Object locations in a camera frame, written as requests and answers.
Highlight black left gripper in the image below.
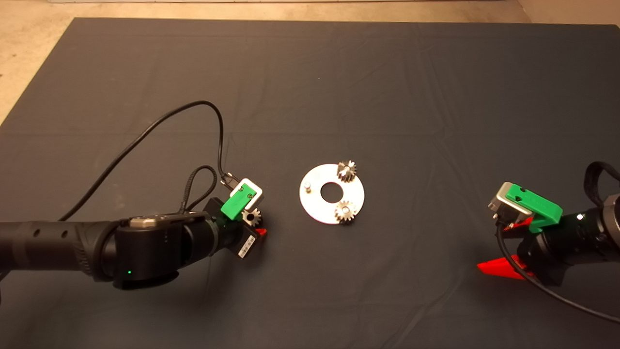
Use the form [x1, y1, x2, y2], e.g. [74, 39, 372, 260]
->
[202, 198, 268, 259]

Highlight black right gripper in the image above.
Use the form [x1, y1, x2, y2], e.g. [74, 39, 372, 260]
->
[477, 217, 578, 287]

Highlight round metal carrier plate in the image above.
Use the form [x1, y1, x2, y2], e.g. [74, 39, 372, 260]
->
[299, 164, 365, 225]

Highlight dark grey table cloth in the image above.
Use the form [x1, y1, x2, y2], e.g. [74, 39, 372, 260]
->
[0, 18, 620, 349]

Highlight thin black right camera cable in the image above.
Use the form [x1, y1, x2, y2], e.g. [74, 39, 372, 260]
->
[496, 224, 620, 324]

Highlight thin black camera cable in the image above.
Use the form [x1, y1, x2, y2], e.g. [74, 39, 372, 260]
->
[58, 100, 239, 222]
[496, 224, 620, 324]

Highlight green left camera mount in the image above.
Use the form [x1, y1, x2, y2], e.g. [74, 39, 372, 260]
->
[221, 187, 258, 222]

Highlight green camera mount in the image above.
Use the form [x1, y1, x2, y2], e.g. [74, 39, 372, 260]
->
[506, 186, 564, 235]
[221, 187, 258, 222]

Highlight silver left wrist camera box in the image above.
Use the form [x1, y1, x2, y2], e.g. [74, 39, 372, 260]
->
[232, 178, 264, 210]

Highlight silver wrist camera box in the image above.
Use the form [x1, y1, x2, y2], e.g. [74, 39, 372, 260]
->
[232, 178, 264, 210]
[488, 182, 534, 227]

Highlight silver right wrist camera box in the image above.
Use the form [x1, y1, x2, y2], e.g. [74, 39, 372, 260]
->
[488, 182, 534, 227]

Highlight green right camera mount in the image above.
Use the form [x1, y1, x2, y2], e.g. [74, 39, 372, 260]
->
[506, 186, 564, 235]

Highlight black braided left wrist cable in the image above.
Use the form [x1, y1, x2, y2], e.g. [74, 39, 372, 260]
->
[178, 165, 219, 215]

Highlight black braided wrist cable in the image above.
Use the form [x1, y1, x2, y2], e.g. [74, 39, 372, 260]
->
[178, 165, 219, 215]
[583, 161, 620, 210]

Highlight black braided right wrist cable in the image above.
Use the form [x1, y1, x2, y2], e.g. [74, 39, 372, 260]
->
[583, 161, 620, 210]

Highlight thin black left camera cable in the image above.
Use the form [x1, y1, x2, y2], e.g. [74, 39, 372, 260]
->
[58, 100, 239, 222]

